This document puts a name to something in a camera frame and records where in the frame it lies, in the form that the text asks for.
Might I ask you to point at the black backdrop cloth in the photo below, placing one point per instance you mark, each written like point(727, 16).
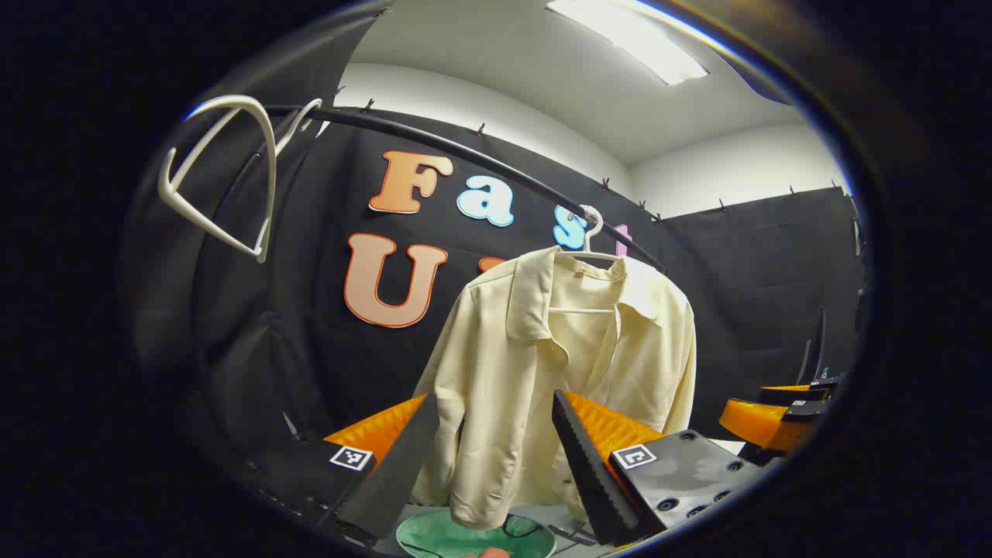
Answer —
point(325, 349)

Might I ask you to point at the white clothes hanger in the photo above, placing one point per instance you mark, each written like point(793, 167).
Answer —
point(271, 170)
point(594, 232)

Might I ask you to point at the ceiling light panel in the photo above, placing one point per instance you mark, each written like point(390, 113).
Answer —
point(628, 39)

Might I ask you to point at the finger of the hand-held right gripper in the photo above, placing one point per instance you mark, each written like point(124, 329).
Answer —
point(821, 383)
point(756, 422)

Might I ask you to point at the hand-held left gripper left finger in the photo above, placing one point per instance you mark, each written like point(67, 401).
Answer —
point(395, 480)

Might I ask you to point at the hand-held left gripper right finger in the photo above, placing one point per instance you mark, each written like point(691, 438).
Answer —
point(593, 480)

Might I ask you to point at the black clothes rail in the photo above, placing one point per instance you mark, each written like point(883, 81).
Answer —
point(465, 153)

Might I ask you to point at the cream collared shirt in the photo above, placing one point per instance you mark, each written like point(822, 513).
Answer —
point(496, 372)

